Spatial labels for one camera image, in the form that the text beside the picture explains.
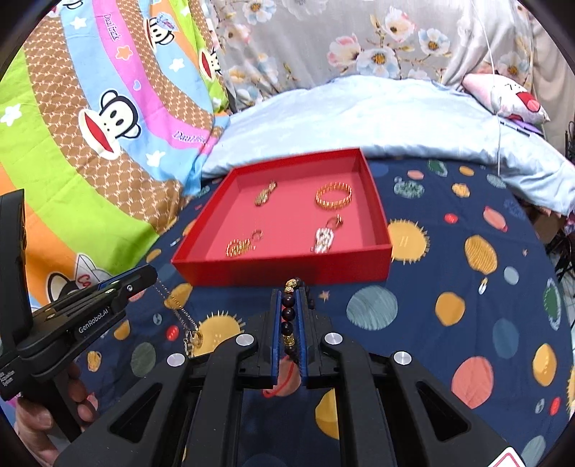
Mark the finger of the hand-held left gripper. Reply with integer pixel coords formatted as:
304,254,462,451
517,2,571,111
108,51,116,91
44,268,159,327
31,265,152,316

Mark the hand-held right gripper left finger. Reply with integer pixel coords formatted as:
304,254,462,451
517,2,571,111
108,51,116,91
54,288,284,467

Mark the dark bead bracelet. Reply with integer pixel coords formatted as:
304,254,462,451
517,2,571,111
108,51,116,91
262,277,312,401

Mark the black marker pen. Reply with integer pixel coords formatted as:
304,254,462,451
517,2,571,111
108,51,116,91
498,117,536,136

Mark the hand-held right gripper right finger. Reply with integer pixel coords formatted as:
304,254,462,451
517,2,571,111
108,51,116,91
299,286,514,467

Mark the thin chain necklace with ring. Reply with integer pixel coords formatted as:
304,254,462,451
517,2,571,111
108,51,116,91
152,280,206,358

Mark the red cardboard box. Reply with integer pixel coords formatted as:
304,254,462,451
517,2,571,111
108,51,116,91
171,148,394,287

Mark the white pearl bracelet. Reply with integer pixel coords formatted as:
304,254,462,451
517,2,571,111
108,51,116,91
310,227,335,255

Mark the gold bangle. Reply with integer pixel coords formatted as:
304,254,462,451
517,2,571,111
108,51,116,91
314,182,353,211

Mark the grey floral blanket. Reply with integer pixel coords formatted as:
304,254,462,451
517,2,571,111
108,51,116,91
189,0,536,109

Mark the colourful monkey print blanket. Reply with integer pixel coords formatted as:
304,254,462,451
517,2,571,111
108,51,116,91
0,0,231,315

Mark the beige curtain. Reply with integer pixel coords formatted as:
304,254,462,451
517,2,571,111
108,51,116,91
529,18,572,150

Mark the person's left hand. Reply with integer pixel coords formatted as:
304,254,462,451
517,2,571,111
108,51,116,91
16,363,100,455

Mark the gold link bracelet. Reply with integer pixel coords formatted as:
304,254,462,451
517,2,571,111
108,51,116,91
224,236,253,259

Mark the light blue quilt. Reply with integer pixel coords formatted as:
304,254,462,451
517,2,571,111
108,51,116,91
202,75,575,217

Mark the navy planet print bedsheet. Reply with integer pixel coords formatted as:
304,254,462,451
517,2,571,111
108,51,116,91
0,156,575,467

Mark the pink cartoon pillow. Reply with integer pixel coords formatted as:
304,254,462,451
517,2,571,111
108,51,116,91
462,71,551,125

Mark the thick gold chain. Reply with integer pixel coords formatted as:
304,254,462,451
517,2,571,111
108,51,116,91
254,180,278,208

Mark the white cable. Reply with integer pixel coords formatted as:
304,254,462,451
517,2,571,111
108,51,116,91
467,0,507,177

